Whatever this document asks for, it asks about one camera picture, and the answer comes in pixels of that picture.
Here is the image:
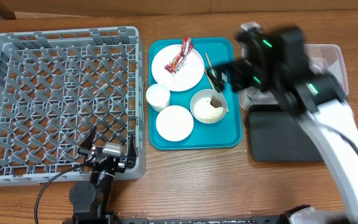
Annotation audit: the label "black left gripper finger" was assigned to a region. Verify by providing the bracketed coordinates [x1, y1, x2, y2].
[126, 134, 137, 169]
[79, 126, 97, 150]

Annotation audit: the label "grey bowl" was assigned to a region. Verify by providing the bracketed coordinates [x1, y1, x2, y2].
[190, 89, 228, 124]

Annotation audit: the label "small white bowl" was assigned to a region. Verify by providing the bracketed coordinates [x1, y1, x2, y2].
[155, 105, 194, 142]

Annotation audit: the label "white paper cup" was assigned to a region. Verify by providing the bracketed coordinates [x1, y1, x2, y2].
[146, 83, 170, 112]

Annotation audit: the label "red snack wrapper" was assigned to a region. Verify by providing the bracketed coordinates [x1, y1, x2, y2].
[164, 37, 194, 73]

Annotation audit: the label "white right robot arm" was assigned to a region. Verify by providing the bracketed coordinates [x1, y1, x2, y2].
[206, 22, 358, 223]

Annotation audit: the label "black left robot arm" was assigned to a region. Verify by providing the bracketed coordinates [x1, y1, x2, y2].
[69, 128, 137, 224]

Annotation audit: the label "grey dishwasher rack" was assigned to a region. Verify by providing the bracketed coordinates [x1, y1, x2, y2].
[0, 26, 146, 187]

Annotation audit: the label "wooden chopstick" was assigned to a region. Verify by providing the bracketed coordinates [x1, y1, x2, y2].
[204, 69, 216, 90]
[204, 53, 224, 96]

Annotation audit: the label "brown food lump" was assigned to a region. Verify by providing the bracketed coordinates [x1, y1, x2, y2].
[210, 96, 223, 108]

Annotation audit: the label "large white plate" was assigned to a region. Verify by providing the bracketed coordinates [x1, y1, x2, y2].
[151, 44, 204, 91]

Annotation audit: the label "white rice grains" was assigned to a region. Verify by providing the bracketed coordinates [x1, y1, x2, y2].
[193, 97, 225, 123]

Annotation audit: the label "teal plastic tray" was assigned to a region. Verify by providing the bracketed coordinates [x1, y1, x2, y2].
[149, 37, 242, 150]

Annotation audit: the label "black tray bin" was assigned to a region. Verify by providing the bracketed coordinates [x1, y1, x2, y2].
[247, 105, 323, 162]

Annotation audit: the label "clear plastic bin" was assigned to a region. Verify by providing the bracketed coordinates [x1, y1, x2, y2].
[238, 44, 349, 110]

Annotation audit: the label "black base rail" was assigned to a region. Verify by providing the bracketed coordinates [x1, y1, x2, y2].
[115, 215, 280, 224]

